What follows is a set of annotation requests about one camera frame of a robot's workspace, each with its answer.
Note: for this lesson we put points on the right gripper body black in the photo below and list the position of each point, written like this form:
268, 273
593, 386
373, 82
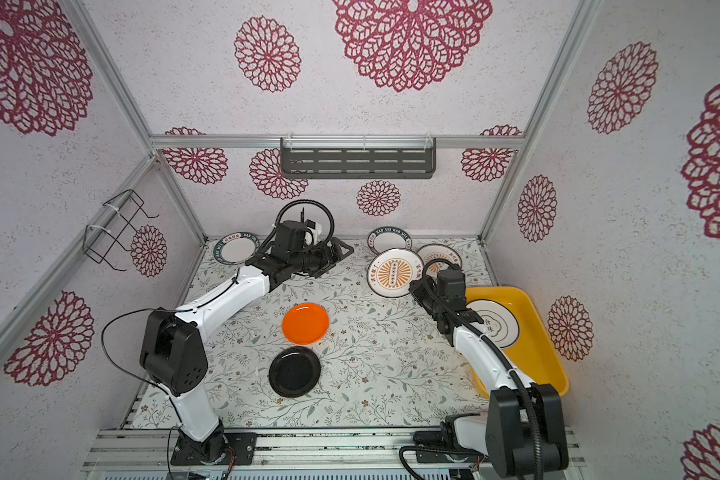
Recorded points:
427, 295

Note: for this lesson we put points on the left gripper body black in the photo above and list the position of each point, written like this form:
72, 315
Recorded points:
312, 260

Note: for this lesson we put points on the orange sunburst plate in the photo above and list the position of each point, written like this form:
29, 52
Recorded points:
391, 272
438, 252

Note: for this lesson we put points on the white flower outline plate front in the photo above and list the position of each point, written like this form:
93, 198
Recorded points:
499, 323

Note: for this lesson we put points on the yellow plastic bin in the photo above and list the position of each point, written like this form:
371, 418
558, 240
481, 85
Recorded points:
533, 351

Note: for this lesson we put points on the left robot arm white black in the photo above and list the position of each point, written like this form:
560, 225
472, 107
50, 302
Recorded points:
173, 352

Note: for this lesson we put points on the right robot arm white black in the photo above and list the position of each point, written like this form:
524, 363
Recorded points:
522, 432

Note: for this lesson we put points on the green rim plate back right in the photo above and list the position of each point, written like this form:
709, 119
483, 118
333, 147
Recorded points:
385, 238

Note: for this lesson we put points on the green rim plate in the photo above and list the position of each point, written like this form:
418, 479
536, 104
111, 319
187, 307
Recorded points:
385, 238
235, 248

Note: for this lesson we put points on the green rim plate back left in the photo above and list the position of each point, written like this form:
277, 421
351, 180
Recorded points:
235, 248

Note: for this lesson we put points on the orange plastic plate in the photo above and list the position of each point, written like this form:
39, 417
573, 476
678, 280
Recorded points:
305, 324

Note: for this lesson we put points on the black plate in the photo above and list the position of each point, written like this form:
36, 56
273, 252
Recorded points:
294, 372

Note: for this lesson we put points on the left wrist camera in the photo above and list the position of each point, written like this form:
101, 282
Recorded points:
293, 236

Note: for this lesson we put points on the grey wall shelf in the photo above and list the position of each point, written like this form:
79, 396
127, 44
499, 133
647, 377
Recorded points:
363, 159

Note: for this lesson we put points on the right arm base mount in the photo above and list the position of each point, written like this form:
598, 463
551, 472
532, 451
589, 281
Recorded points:
462, 436

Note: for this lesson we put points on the black wire wall rack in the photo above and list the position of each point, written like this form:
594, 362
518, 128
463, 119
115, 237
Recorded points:
125, 206

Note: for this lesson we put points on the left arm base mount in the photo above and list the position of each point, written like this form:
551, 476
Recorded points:
222, 447

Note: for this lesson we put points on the aluminium front rail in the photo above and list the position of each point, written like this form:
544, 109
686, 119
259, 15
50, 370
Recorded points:
267, 448

